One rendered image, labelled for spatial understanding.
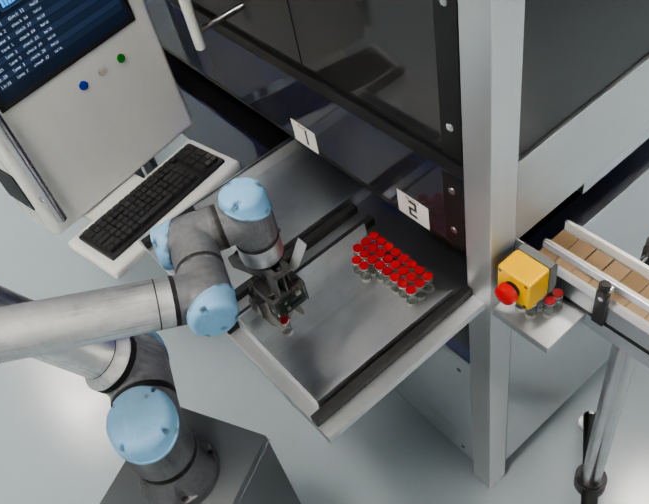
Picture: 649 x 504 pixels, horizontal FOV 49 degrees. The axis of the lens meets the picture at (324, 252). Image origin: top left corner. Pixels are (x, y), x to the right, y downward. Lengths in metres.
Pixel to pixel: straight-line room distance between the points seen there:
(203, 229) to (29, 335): 0.29
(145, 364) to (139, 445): 0.16
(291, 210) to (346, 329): 0.36
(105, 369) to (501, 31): 0.83
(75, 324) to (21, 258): 2.23
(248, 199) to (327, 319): 0.41
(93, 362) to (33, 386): 1.51
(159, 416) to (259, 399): 1.18
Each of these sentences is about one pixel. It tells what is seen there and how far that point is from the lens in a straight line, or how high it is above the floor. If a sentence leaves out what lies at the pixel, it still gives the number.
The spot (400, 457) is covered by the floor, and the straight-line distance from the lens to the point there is 2.23.
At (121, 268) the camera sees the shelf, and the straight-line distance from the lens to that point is 1.79.
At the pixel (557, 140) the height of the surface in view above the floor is 1.19.
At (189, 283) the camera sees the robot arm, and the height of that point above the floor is 1.28.
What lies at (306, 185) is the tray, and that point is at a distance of 1.69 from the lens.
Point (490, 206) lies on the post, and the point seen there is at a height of 1.16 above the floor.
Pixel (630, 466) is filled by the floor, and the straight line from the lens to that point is 2.26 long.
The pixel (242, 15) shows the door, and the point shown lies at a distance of 1.58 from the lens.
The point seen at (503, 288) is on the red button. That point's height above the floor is 1.01.
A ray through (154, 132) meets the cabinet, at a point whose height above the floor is 0.87.
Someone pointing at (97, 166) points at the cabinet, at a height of 0.90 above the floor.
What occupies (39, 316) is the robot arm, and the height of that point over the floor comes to 1.33.
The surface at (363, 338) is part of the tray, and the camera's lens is 1.39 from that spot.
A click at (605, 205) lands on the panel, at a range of 1.60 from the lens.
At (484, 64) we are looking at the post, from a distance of 1.02.
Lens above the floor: 2.03
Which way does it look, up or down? 48 degrees down
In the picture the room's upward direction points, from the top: 15 degrees counter-clockwise
